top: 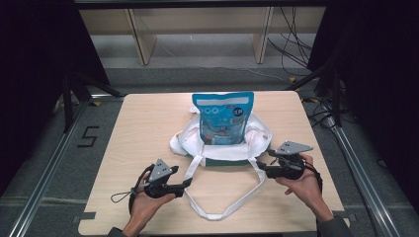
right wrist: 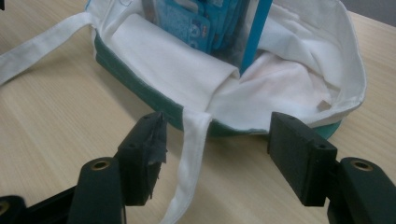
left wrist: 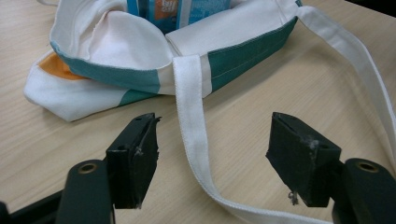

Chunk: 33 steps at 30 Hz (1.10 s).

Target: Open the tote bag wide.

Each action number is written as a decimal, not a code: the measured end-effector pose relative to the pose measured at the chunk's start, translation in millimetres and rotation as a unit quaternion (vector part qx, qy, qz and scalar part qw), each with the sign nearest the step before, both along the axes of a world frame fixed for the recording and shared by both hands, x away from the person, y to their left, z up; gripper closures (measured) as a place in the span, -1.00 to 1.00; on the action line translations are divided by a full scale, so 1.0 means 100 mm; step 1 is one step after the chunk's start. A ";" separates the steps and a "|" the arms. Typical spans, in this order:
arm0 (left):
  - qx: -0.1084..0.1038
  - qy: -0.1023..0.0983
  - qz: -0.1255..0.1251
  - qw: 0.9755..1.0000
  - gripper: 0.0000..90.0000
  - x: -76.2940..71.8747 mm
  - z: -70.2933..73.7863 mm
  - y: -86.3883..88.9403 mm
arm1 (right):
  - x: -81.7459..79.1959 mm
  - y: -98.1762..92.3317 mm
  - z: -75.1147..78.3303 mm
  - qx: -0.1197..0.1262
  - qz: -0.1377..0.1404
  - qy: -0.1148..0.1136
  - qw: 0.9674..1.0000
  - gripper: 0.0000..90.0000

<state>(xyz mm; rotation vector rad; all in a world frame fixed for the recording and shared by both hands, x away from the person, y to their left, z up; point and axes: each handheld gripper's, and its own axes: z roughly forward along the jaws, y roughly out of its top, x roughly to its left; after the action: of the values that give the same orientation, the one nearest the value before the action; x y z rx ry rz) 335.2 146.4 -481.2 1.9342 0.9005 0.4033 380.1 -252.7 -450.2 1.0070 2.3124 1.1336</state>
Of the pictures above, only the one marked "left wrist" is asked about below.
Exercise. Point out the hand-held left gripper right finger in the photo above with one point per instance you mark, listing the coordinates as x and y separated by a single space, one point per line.
299 165

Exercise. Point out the white canvas tote bag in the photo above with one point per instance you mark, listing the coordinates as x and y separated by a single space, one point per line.
124 46

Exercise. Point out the blue snack packet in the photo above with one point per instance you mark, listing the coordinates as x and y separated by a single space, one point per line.
168 12

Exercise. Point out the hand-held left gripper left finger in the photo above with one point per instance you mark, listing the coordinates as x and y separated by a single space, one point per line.
134 174

